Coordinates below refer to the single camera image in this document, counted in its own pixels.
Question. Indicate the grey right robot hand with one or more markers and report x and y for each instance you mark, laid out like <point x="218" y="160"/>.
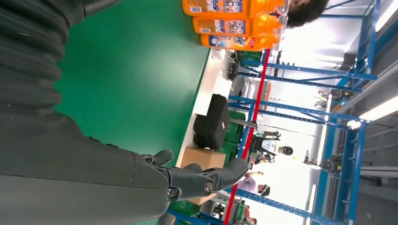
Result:
<point x="77" y="180"/>

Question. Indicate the green table mat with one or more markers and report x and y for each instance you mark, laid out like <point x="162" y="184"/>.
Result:
<point x="130" y="77"/>

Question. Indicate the brown cardboard box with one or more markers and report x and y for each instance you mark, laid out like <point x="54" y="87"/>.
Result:
<point x="202" y="156"/>

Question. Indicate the black carrying case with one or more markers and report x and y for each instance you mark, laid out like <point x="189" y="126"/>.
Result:
<point x="213" y="122"/>

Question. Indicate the flat white box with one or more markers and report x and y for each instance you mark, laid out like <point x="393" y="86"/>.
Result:
<point x="203" y="104"/>

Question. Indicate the green plastic crate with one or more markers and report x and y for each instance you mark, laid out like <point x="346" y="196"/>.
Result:
<point x="233" y="136"/>

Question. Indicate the white table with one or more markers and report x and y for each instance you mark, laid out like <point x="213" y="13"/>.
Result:
<point x="211" y="80"/>

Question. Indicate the background person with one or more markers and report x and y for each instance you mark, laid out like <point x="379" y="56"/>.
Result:
<point x="248" y="184"/>

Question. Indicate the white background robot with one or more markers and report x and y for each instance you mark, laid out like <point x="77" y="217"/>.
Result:
<point x="270" y="146"/>

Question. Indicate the ceiling strip light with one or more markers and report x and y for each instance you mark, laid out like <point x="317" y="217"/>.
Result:
<point x="387" y="15"/>
<point x="379" y="110"/>
<point x="311" y="198"/>

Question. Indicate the red metal post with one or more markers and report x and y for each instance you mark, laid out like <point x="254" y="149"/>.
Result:
<point x="253" y="118"/>

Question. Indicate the blue metal rack frame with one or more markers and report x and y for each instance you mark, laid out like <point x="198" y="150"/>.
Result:
<point x="342" y="149"/>

